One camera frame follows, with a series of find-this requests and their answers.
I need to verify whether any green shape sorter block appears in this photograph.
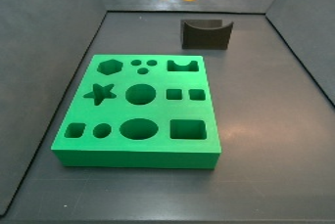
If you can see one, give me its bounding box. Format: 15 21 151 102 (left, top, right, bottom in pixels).
50 55 220 169

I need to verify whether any black curved cradle block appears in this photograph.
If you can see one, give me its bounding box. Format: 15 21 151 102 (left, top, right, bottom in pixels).
180 20 234 50

